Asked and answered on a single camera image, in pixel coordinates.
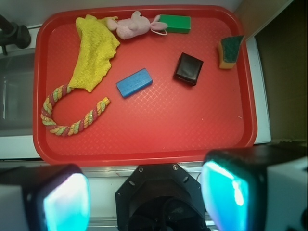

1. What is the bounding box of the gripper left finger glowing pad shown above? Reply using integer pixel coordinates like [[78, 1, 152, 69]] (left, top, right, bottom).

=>
[[0, 164, 90, 231]]

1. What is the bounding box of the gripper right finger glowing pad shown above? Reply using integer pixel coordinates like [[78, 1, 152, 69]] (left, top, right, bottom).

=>
[[201, 144, 308, 231]]

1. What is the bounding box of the multicolored twisted rope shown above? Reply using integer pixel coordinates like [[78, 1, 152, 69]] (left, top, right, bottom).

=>
[[40, 84, 111, 137]]

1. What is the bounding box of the red plastic tray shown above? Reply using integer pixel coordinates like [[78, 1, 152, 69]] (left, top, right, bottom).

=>
[[33, 5, 257, 167]]

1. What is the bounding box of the stainless steel sink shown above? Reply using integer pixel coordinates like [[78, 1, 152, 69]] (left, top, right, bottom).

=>
[[0, 49, 35, 137]]

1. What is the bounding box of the black leather wallet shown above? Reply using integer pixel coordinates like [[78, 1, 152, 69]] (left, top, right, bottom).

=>
[[174, 53, 204, 86]]

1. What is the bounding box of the yellow green sponge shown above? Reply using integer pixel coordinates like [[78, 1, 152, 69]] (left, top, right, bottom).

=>
[[218, 35, 244, 69]]

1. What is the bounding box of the blue rectangular block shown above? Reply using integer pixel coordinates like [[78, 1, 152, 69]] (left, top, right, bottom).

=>
[[116, 68, 153, 98]]

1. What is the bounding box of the yellow cloth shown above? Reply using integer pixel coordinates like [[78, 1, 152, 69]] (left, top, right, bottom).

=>
[[68, 15, 120, 92]]

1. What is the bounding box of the brown cardboard panel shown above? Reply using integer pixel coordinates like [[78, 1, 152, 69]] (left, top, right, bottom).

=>
[[235, 0, 308, 143]]

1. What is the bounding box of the grey sink faucet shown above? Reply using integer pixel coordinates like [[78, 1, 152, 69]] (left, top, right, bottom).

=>
[[0, 15, 32, 55]]

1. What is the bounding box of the pink plush bunny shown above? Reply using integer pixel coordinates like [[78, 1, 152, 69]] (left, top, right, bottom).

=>
[[106, 11, 168, 40]]

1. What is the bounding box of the green rectangular block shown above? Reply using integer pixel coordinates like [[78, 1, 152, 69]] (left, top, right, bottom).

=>
[[159, 14, 191, 34]]

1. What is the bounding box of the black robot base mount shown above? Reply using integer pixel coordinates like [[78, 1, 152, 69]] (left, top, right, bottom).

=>
[[115, 164, 210, 231]]

